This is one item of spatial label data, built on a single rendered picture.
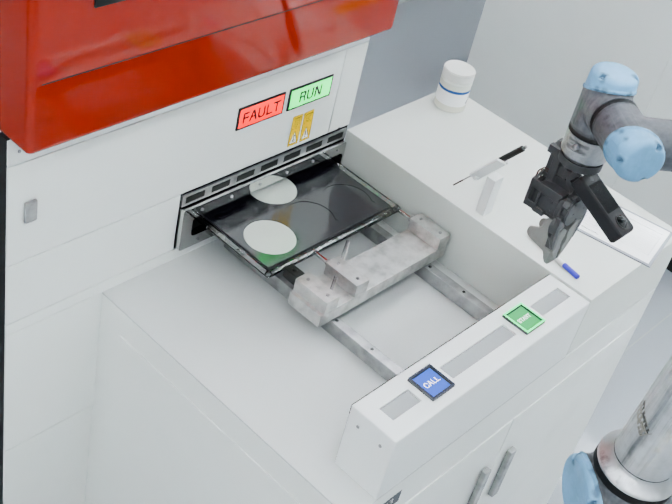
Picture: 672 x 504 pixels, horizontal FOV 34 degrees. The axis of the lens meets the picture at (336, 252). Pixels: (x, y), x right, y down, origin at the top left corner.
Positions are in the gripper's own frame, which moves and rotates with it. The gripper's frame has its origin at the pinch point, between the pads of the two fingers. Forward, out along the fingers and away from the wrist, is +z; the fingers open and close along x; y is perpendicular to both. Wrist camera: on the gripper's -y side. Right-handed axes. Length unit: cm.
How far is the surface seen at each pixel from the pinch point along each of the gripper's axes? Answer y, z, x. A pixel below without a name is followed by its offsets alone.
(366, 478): -1.1, 26.0, 40.0
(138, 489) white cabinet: 43, 69, 46
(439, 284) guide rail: 22.8, 27.0, -8.1
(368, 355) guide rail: 17.6, 26.5, 18.9
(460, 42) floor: 169, 111, -235
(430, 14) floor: 192, 111, -242
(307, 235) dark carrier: 43.2, 20.7, 10.2
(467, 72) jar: 51, 5, -43
